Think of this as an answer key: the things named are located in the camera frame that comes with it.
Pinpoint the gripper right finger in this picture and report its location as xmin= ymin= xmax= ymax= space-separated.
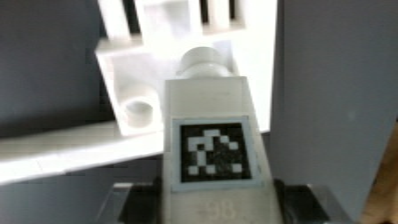
xmin=274 ymin=179 xmax=356 ymax=224

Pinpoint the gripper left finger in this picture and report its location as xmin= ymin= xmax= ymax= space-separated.
xmin=95 ymin=181 xmax=163 ymax=224

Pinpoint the white chair leg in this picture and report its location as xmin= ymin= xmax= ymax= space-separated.
xmin=163 ymin=47 xmax=283 ymax=224

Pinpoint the white chair seat block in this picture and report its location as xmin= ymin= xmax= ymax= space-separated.
xmin=97 ymin=0 xmax=243 ymax=136

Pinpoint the white right border block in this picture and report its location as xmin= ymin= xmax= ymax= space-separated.
xmin=237 ymin=0 xmax=278 ymax=132

